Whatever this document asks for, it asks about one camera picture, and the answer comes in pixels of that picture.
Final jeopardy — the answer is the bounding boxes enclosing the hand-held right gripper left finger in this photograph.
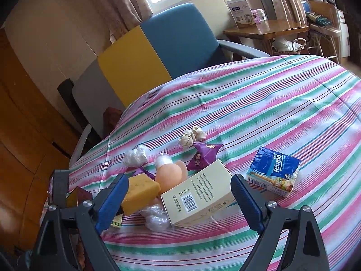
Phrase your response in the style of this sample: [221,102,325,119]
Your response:
[30,173,130,271]

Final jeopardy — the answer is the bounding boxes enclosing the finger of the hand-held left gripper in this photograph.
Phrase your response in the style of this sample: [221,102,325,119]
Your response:
[53,169,70,207]

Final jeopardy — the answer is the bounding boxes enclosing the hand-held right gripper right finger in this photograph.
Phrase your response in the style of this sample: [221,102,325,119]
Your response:
[230,173,330,271]

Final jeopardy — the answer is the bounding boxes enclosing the dark red box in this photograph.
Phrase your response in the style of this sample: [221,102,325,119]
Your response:
[46,175,93,271]

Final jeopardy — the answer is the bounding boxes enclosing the yellow sponge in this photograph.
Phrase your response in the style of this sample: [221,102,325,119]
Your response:
[121,174,161,216]

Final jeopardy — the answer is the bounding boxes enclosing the cream cardboard box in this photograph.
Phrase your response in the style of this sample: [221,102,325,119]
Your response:
[161,159,237,229]

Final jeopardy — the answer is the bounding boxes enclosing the peach plastic bottle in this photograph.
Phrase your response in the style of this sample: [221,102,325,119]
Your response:
[154,152,189,195]

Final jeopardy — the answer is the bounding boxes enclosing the large purple snack packet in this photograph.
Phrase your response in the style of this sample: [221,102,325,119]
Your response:
[187,143,224,170]

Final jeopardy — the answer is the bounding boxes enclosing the blue tissue pack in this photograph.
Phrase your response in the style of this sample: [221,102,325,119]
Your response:
[246,146,302,197]

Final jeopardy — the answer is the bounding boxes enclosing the small purple snack packet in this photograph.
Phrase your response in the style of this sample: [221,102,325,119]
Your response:
[132,166,157,180]

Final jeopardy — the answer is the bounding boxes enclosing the clear crumpled plastic wrap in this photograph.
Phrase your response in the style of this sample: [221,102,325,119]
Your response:
[138,199,172,230]

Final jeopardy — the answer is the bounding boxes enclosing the white crumpled plastic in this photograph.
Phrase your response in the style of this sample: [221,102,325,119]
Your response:
[123,145,149,168]

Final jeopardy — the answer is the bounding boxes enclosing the dark red object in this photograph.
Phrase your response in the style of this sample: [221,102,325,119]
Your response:
[103,107,123,136]

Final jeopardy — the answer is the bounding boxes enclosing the knotted beige cloth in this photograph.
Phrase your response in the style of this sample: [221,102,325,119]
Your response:
[178,127,206,150]

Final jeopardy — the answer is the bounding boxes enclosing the black furniture piece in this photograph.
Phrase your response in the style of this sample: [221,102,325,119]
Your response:
[58,79,95,139]

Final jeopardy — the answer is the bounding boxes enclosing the blue yellow grey chair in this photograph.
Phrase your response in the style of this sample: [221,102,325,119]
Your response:
[69,3,271,167]

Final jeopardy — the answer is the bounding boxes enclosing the wooden table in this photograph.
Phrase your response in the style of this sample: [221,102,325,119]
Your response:
[223,20,309,57]

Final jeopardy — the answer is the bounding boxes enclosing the pink box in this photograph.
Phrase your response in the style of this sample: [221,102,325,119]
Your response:
[251,9,267,23]

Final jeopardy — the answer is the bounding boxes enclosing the white printed box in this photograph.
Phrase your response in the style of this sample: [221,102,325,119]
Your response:
[226,0,256,29]

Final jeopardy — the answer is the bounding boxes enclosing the white cabinet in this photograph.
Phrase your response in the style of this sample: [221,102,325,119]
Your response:
[338,10,352,59]

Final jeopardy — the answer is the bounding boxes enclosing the dark green bundle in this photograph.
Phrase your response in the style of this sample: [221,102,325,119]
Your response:
[307,13,332,28]

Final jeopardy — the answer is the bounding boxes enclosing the light wooden chair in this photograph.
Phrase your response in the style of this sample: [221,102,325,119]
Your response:
[306,0,342,63]

